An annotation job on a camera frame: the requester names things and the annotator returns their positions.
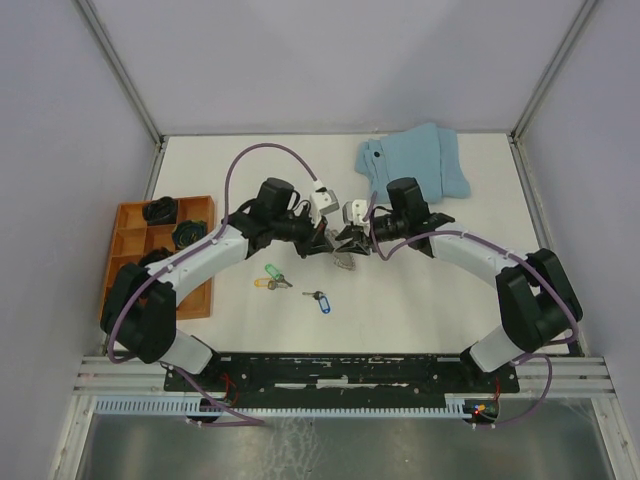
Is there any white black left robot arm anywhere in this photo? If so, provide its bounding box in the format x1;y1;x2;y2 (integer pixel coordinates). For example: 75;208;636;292
100;178;339;390

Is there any key with blue tag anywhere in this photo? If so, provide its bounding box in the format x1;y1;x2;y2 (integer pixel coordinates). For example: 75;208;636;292
303;291;331;314

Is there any green blue coiled strap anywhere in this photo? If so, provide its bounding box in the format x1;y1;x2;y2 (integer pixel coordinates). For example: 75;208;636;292
172;218;208;251

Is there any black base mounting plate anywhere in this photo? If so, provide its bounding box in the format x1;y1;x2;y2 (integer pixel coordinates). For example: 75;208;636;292
192;352;520;394

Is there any black coiled strap bottom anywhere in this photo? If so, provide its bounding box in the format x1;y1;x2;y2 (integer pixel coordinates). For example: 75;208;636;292
137;248;169;269

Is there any white slotted cable duct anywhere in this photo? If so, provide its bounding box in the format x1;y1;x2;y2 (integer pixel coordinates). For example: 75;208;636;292
94;394;476;416

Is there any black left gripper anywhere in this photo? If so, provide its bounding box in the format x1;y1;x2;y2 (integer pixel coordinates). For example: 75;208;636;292
272;205;334;259

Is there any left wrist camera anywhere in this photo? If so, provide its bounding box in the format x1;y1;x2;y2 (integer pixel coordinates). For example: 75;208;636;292
309;189;340;223

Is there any black coiled strap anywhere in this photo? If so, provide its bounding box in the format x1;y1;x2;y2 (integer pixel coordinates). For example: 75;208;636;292
143;197;179;224
137;248;169;269

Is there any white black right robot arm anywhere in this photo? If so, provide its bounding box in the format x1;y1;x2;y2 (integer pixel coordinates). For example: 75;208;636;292
338;178;583;391

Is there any aluminium frame rail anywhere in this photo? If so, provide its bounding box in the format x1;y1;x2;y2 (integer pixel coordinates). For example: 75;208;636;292
508;0;640;357

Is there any orange compartment tray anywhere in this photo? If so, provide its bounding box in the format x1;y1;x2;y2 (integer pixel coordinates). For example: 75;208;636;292
102;196;215;297

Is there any light blue folded cloth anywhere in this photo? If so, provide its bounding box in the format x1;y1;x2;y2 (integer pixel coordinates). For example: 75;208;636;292
354;123;471;204

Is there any key with green tag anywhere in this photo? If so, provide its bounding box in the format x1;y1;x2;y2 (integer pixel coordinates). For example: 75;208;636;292
264;264;285;282

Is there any black coiled strap top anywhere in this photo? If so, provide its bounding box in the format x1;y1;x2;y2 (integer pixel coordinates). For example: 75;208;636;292
143;197;179;224

